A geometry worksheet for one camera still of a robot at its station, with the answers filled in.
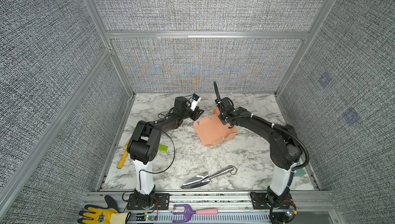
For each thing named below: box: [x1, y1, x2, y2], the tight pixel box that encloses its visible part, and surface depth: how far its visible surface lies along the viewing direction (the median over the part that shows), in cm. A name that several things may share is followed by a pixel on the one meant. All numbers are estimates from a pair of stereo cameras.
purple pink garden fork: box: [172, 203, 219, 223], surface depth 72 cm
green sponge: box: [294, 168, 307, 177], surface depth 83 cm
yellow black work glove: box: [77, 195, 132, 224], surface depth 69 cm
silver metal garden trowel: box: [180, 164, 239, 190], surface depth 81 cm
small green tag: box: [158, 144, 169, 152], surface depth 92 cm
